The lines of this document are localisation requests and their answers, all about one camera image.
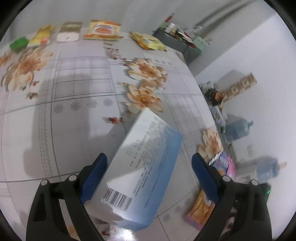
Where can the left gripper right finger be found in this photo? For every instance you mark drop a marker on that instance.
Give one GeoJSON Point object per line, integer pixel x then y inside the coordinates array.
{"type": "Point", "coordinates": [251, 220]}

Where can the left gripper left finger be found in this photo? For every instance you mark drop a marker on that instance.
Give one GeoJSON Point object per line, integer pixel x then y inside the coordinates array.
{"type": "Point", "coordinates": [55, 202]}

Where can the blue white medicine box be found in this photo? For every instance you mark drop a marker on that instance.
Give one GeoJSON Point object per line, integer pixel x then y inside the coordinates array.
{"type": "Point", "coordinates": [134, 184]}

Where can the dark bag of trash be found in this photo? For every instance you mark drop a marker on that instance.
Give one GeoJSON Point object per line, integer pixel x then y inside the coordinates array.
{"type": "Point", "coordinates": [214, 97]}

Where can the empty blue water jug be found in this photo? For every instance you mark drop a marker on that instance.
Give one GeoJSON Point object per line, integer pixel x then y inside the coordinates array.
{"type": "Point", "coordinates": [237, 129]}

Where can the patterned rolled mat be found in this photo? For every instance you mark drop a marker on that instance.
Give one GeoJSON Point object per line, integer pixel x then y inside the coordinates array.
{"type": "Point", "coordinates": [239, 87]}

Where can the floral tablecloth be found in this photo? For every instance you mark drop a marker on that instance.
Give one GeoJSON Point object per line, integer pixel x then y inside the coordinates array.
{"type": "Point", "coordinates": [75, 110]}

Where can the dark grey cabinet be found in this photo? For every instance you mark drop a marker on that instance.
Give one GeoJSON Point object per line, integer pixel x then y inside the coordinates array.
{"type": "Point", "coordinates": [189, 53]}

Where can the green storage basket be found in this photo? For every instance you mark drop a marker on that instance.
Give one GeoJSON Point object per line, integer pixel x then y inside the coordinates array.
{"type": "Point", "coordinates": [201, 43]}

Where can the green small packet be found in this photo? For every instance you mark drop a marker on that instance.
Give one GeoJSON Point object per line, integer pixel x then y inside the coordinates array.
{"type": "Point", "coordinates": [19, 44]}

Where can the yellow small packet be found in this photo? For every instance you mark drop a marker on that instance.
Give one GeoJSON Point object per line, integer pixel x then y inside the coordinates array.
{"type": "Point", "coordinates": [42, 37]}

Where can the yellow crumpled wrapper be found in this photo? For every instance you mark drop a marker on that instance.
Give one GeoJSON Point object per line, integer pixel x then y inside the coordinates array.
{"type": "Point", "coordinates": [147, 42]}

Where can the white brown small packet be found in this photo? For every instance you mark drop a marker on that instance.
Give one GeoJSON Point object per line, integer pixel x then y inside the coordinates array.
{"type": "Point", "coordinates": [69, 32]}

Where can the orange snack packet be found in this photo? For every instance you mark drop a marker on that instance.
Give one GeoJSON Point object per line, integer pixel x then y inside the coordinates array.
{"type": "Point", "coordinates": [103, 30]}

